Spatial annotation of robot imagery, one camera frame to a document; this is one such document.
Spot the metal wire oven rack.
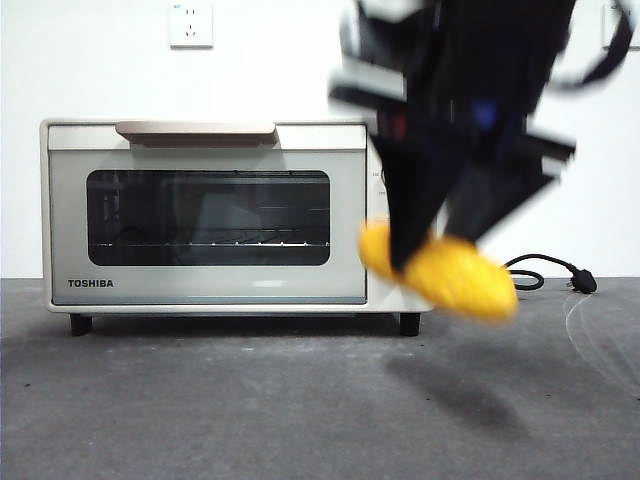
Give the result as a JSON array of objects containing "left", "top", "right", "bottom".
[{"left": 97, "top": 240, "right": 331, "bottom": 250}]

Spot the cream Toshiba toaster oven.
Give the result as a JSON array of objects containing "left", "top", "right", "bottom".
[{"left": 39, "top": 118, "right": 435, "bottom": 338}]

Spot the black power cable with plug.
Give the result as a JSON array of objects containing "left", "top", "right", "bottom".
[{"left": 504, "top": 253, "right": 599, "bottom": 294}]

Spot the glass oven door with handle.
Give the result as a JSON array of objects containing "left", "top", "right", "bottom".
[{"left": 47, "top": 120, "right": 369, "bottom": 306}]

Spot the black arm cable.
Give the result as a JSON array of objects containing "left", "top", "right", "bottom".
[{"left": 555, "top": 0, "right": 633, "bottom": 92}]

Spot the white wall socket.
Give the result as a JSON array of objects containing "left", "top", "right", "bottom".
[
  {"left": 601, "top": 2, "right": 640, "bottom": 50},
  {"left": 169, "top": 2, "right": 215, "bottom": 50}
]

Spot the yellow corn cob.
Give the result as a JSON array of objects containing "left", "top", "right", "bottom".
[{"left": 358, "top": 219, "right": 521, "bottom": 326}]

